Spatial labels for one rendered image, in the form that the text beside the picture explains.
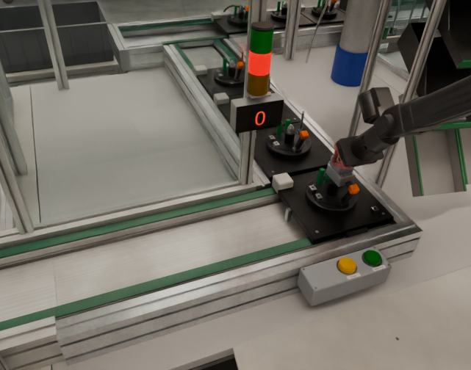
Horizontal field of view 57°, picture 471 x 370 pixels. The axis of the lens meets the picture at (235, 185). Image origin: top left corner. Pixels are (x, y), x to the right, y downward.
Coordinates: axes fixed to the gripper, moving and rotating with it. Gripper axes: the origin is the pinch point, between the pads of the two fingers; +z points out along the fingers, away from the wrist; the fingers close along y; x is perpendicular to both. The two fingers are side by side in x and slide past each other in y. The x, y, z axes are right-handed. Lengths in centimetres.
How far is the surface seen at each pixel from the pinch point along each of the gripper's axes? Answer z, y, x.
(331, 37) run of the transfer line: 86, -72, -84
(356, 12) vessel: 40, -54, -67
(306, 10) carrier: 95, -69, -107
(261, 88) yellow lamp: -7.8, 19.4, -18.7
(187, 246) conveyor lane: 16.4, 40.0, 10.1
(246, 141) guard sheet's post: 8.3, 20.1, -11.9
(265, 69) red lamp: -11.4, 18.8, -21.4
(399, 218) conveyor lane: 5.1, -14.2, 17.2
